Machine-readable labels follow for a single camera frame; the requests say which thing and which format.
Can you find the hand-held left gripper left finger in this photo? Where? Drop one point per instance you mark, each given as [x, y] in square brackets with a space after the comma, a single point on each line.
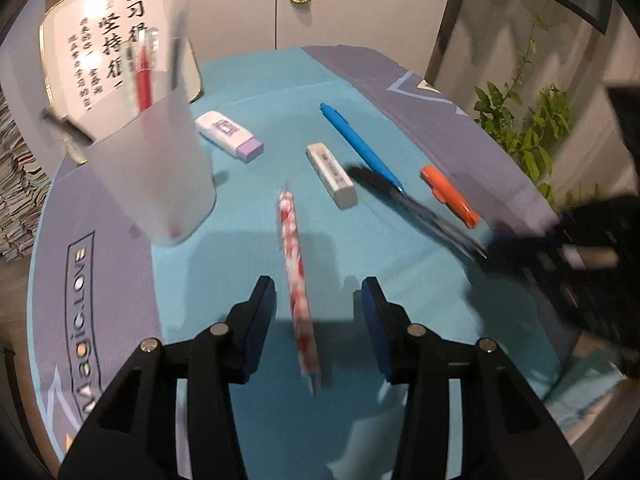
[260, 330]

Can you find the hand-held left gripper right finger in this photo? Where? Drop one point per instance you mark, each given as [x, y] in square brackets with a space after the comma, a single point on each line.
[372, 320]

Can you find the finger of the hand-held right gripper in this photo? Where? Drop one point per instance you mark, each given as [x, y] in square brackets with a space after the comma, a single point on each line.
[515, 255]

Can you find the red white patterned pen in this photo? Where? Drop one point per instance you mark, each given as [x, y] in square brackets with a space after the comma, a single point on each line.
[295, 270]

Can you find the orange highlighter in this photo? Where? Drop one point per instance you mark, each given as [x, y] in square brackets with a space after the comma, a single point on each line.
[447, 192]

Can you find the black clear barrel pen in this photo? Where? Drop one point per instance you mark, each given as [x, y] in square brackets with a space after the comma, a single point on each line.
[400, 195]

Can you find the blue pen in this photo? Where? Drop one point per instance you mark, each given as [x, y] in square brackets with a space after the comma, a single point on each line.
[360, 147]

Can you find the frosted plastic cup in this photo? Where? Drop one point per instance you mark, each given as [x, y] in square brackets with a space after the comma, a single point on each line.
[160, 185]

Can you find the white purple eraser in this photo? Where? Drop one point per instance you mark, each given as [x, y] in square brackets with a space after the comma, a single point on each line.
[225, 130]

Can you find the blue grey printed tablecloth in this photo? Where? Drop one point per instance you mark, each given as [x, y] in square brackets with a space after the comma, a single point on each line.
[425, 310]

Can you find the green potted plant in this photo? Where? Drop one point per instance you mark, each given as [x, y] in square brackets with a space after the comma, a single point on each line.
[530, 125]

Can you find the tall stack of papers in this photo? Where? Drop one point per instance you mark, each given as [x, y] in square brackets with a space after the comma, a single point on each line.
[20, 190]

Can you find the white bookshelf cabinet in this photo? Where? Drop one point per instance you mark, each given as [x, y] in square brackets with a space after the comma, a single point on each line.
[240, 10]

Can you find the framed calligraphy board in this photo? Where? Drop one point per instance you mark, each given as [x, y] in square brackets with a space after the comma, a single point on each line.
[100, 35]

